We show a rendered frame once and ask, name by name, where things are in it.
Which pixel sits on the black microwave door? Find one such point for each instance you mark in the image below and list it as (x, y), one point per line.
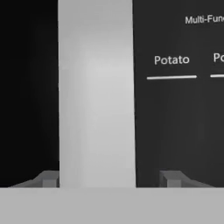
(27, 87)

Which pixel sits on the black microwave oven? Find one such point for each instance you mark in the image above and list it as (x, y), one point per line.
(180, 122)

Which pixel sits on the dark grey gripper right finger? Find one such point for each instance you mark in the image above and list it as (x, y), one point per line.
(172, 180)

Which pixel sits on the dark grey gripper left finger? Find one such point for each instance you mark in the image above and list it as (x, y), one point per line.
(48, 180)

